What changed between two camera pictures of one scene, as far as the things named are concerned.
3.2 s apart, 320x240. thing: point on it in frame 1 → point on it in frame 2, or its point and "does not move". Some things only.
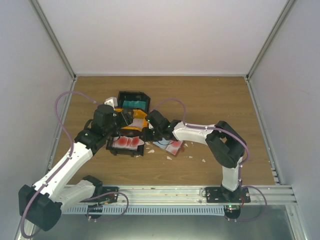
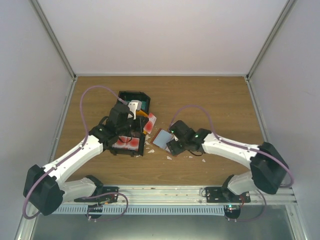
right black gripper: x=146 y=136 → x=174 y=149
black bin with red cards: x=130 y=142 does not move
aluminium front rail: x=138 y=195 does not move
